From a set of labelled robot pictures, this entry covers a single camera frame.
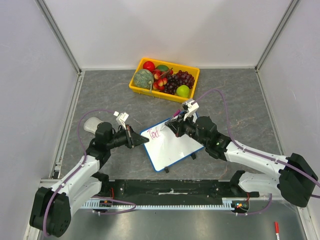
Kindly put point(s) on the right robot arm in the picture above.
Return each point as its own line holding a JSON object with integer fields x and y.
{"x": 288, "y": 176}

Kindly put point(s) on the dark purple grape bunch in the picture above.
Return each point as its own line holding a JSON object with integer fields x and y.
{"x": 178, "y": 79}

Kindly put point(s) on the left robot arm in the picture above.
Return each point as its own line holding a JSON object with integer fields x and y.
{"x": 54, "y": 206}

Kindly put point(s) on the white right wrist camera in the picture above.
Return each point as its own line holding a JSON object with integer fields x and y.
{"x": 190, "y": 107}

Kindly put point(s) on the green mango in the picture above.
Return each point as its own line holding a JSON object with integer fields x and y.
{"x": 162, "y": 68}

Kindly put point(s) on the red apple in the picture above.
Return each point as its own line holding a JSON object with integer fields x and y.
{"x": 149, "y": 65}

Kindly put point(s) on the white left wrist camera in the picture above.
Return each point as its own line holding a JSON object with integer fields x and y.
{"x": 121, "y": 118}

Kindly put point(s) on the purple capped whiteboard marker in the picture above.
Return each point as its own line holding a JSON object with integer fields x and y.
{"x": 176, "y": 113}

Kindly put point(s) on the light blue cable duct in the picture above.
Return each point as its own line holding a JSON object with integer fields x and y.
{"x": 99, "y": 205}

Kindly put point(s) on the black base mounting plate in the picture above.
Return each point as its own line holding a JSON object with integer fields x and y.
{"x": 173, "y": 192}

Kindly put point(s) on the green pear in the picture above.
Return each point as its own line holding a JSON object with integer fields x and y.
{"x": 183, "y": 91}

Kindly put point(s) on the white whiteboard eraser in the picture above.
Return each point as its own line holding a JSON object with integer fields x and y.
{"x": 91, "y": 125}

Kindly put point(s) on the red cherries cluster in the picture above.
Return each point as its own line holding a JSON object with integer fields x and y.
{"x": 161, "y": 79}

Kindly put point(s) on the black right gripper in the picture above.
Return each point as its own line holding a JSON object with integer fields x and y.
{"x": 179, "y": 125}

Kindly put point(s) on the red marker pen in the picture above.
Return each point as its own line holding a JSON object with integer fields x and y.
{"x": 277, "y": 230}

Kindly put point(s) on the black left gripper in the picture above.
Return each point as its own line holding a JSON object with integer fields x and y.
{"x": 133, "y": 139}

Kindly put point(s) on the yellow plastic fruit tray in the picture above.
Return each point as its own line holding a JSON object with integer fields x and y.
{"x": 158, "y": 94}

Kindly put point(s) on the green netted melon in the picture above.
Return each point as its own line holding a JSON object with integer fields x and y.
{"x": 143, "y": 78}

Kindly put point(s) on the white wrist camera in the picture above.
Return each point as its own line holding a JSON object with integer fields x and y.
{"x": 121, "y": 118}
{"x": 190, "y": 107}

